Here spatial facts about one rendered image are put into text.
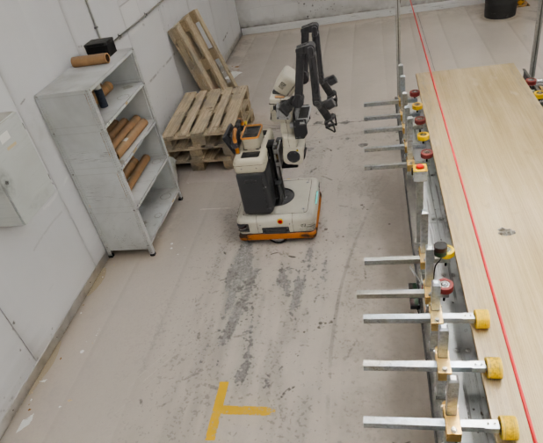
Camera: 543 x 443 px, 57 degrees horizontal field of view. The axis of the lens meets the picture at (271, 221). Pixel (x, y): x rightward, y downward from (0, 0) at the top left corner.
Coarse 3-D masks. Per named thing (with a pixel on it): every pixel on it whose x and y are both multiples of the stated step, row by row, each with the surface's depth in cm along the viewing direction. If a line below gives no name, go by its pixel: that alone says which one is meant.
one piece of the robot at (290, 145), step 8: (272, 96) 370; (280, 96) 369; (272, 104) 370; (272, 112) 374; (272, 120) 385; (280, 120) 384; (288, 120) 383; (280, 128) 390; (288, 128) 388; (288, 136) 389; (288, 144) 392; (296, 144) 391; (304, 144) 400; (288, 152) 396; (296, 152) 395; (288, 160) 400; (296, 160) 399
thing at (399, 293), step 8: (360, 296) 249; (368, 296) 248; (376, 296) 247; (384, 296) 247; (392, 296) 246; (400, 296) 245; (408, 296) 244; (416, 296) 244; (440, 296) 241; (448, 296) 240
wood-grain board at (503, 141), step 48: (432, 96) 402; (480, 96) 388; (528, 96) 375; (432, 144) 343; (480, 144) 332; (528, 144) 323; (480, 192) 291; (528, 192) 283; (480, 240) 259; (528, 240) 253; (480, 288) 233; (528, 288) 228; (480, 336) 212; (528, 336) 208; (528, 384) 191; (528, 432) 176
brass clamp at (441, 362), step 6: (438, 360) 198; (444, 360) 197; (438, 366) 196; (444, 366) 195; (450, 366) 195; (438, 372) 194; (444, 372) 193; (450, 372) 193; (438, 378) 195; (444, 378) 195
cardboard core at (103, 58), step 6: (90, 54) 398; (96, 54) 396; (102, 54) 395; (108, 54) 400; (72, 60) 400; (78, 60) 399; (84, 60) 398; (90, 60) 397; (96, 60) 396; (102, 60) 395; (108, 60) 401; (78, 66) 403
